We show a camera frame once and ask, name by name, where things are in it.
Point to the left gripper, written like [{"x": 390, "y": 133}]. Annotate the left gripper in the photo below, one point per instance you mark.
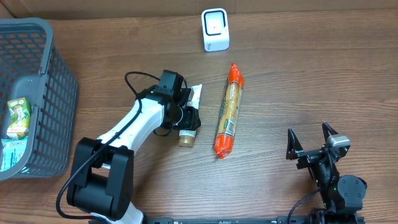
[{"x": 193, "y": 123}]

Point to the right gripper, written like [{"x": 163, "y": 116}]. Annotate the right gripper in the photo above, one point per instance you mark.
[{"x": 295, "y": 150}]

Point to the white cosmetic tube gold cap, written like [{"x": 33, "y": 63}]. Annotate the white cosmetic tube gold cap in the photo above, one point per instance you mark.
[{"x": 187, "y": 137}]

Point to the orange biscuit roll package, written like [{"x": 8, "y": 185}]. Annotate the orange biscuit roll package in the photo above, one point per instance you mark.
[{"x": 229, "y": 112}]

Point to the green juice carton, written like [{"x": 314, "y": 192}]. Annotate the green juice carton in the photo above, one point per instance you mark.
[{"x": 20, "y": 118}]

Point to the teal wet wipes pack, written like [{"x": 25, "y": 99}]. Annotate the teal wet wipes pack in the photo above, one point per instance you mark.
[{"x": 12, "y": 152}]

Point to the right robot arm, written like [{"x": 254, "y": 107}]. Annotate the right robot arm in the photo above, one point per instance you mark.
[{"x": 342, "y": 196}]

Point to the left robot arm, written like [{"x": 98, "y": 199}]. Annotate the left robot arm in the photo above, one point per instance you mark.
[{"x": 101, "y": 180}]

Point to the white barcode scanner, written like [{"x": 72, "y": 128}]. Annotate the white barcode scanner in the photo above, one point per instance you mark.
[{"x": 215, "y": 29}]

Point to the grey plastic shopping basket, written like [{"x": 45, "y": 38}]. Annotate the grey plastic shopping basket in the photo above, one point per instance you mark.
[{"x": 32, "y": 68}]

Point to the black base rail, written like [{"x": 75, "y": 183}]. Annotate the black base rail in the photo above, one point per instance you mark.
[{"x": 279, "y": 220}]

